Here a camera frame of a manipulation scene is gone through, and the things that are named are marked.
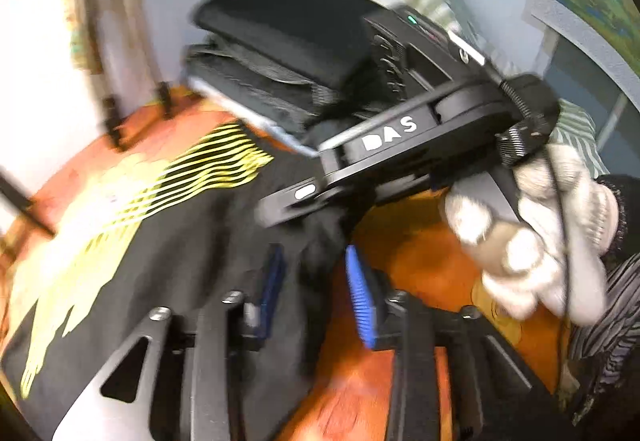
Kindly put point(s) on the black shorts with yellow stripes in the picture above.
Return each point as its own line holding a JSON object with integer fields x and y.
{"x": 183, "y": 237}

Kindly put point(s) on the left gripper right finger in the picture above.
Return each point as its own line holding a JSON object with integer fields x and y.
{"x": 454, "y": 375}

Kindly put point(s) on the stack of folded black clothes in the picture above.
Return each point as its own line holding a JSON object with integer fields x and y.
{"x": 299, "y": 70}

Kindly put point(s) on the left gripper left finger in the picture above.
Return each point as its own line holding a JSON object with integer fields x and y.
{"x": 179, "y": 378}

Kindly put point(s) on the right hand white glove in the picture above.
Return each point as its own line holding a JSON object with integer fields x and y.
{"x": 552, "y": 253}

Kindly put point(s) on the orange floral bedsheet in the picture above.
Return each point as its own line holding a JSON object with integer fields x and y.
{"x": 351, "y": 386}

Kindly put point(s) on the right forearm dark sleeve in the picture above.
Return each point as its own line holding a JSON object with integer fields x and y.
{"x": 616, "y": 334}

